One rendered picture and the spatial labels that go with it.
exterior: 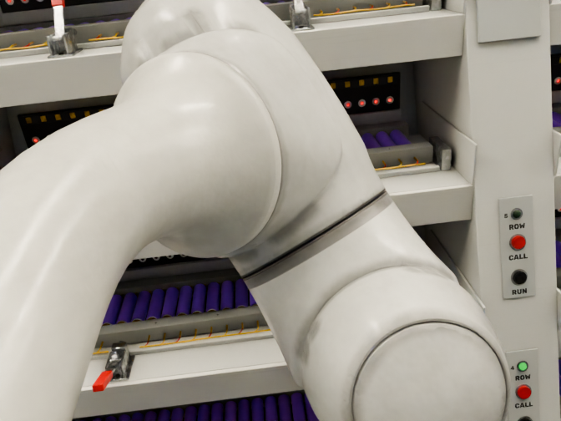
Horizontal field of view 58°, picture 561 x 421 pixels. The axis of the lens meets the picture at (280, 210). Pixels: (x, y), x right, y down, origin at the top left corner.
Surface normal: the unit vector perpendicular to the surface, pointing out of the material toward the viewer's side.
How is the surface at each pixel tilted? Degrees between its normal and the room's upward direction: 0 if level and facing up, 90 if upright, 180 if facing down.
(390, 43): 108
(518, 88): 90
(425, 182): 18
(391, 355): 76
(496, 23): 90
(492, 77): 90
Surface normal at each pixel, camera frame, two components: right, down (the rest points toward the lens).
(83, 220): 0.75, -0.43
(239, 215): 0.22, 0.62
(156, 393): 0.07, 0.45
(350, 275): 0.01, -0.07
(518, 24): 0.04, 0.15
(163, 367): -0.10, -0.88
